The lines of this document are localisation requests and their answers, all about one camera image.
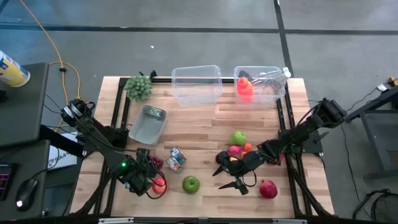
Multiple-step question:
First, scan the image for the orange sports bottle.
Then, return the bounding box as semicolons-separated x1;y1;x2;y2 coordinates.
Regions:
236;77;255;104

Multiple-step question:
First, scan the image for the black backlit keyboard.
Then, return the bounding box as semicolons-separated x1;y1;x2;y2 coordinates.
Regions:
0;163;15;202

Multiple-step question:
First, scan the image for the black mesh basket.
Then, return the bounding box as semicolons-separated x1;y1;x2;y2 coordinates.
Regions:
353;188;398;224

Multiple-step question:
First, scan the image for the green apple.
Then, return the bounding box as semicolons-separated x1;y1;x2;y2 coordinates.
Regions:
182;175;201;195

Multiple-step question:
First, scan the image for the dark grey desk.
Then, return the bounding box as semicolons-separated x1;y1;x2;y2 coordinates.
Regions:
0;62;51;222

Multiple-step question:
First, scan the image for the green-topped tin can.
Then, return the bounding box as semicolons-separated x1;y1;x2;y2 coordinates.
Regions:
146;106;165;121

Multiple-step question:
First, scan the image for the yellow extension cable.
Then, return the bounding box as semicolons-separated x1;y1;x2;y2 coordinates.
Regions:
19;0;82;100

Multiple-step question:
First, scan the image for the yellow wipes canister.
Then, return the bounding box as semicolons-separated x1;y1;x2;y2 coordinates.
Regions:
0;49;31;88

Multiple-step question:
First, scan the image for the clear plastic container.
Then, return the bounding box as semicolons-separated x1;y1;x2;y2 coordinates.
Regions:
233;65;287;108
171;64;223;109

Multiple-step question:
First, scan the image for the black metal table frame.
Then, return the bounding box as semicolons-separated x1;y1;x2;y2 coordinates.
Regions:
70;74;335;218

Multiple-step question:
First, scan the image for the dark red grape bunch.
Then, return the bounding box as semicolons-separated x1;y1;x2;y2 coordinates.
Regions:
149;154;165;170

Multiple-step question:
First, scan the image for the green pear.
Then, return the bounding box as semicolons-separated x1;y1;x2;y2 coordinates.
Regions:
228;130;248;146

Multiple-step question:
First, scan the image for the green artificial plant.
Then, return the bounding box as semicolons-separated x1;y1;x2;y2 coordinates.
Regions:
124;75;154;102

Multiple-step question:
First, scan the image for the dark red pomegranate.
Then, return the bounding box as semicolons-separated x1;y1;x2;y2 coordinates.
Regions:
259;179;279;200

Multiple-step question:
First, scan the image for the black metal stand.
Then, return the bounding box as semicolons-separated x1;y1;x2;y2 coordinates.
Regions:
343;85;398;181

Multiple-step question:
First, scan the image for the red apple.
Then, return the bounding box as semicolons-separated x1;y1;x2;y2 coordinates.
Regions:
151;177;169;195

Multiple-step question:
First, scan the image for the grey plastic bin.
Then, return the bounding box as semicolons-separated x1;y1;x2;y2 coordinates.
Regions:
128;104;168;146

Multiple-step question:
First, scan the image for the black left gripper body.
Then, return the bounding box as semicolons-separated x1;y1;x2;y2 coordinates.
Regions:
124;148;153;197

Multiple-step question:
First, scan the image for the white printed box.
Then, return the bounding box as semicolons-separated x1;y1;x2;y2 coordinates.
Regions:
47;132;78;170

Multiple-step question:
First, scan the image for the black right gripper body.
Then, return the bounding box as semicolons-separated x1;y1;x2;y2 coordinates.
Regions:
226;151;265;196

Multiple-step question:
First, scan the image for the black computer mouse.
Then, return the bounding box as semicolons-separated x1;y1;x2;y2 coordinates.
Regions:
14;178;39;212

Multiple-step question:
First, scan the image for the pink dragon fruit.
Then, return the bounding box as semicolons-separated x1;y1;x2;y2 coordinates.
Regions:
228;144;243;156

